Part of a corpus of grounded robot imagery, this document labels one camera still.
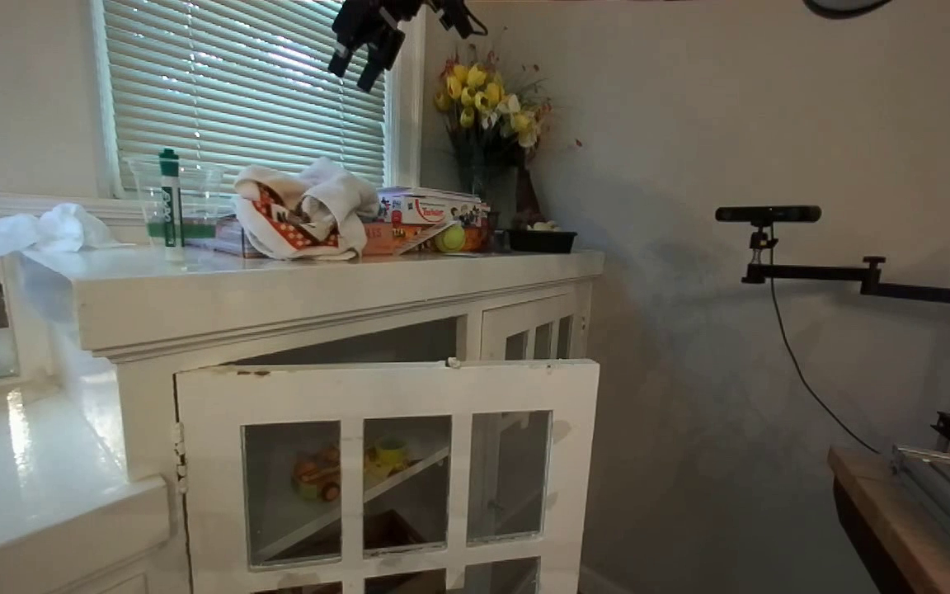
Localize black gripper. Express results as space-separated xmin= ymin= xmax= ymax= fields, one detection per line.
xmin=326 ymin=0 xmax=423 ymax=92

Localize white patterned towel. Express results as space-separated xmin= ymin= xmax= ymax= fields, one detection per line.
xmin=231 ymin=162 xmax=380 ymax=260

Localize orange toy in cabinet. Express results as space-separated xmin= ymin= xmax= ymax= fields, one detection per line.
xmin=292 ymin=447 xmax=413 ymax=501

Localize open white glass cabinet door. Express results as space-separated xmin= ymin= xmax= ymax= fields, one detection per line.
xmin=174 ymin=360 xmax=601 ymax=594

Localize white lower drawer cabinet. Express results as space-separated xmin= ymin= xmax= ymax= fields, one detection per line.
xmin=0 ymin=337 xmax=187 ymax=594

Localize yellow flower bouquet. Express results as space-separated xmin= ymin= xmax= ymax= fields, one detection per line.
xmin=433 ymin=56 xmax=549 ymax=158

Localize white window blinds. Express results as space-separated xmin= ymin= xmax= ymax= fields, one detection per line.
xmin=99 ymin=0 xmax=388 ymax=188

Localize dark flower vase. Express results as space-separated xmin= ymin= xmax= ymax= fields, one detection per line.
xmin=454 ymin=128 xmax=540 ymax=227

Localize green tennis ball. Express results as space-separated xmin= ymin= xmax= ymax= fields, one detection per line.
xmin=437 ymin=226 xmax=468 ymax=254

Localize clear measuring cup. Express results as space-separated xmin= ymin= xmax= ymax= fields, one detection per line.
xmin=129 ymin=150 xmax=231 ymax=248

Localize green bottle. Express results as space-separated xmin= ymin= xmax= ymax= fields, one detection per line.
xmin=152 ymin=150 xmax=215 ymax=248

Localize black tray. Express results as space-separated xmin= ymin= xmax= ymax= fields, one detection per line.
xmin=508 ymin=227 xmax=578 ymax=254

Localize crumpled white cloth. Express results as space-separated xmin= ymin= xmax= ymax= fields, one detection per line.
xmin=0 ymin=202 xmax=117 ymax=257

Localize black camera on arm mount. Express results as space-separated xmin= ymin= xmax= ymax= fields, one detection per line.
xmin=712 ymin=202 xmax=950 ymax=312

